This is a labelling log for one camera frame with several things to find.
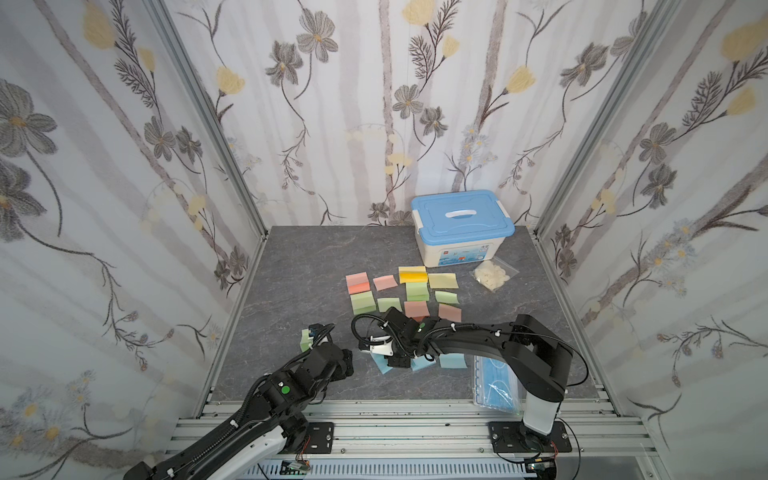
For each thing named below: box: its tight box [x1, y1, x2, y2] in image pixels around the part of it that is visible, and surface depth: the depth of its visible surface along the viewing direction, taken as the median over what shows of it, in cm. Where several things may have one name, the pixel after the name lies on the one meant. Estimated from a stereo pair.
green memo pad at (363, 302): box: [349, 290, 377, 315], surface depth 101 cm
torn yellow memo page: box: [428, 273, 459, 289], surface depth 109 cm
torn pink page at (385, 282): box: [372, 274, 398, 291], surface depth 107 cm
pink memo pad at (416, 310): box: [404, 301, 430, 322], surface depth 100 cm
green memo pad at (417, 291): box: [406, 282, 429, 302], surface depth 104 cm
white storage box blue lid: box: [411, 190, 516, 267], surface depth 104 cm
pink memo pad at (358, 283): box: [345, 272, 371, 295], surface depth 104 cm
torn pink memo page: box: [438, 303, 462, 323], surface depth 100 cm
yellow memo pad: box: [398, 266, 428, 284], surface depth 108 cm
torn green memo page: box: [435, 290, 460, 304], surface depth 104 cm
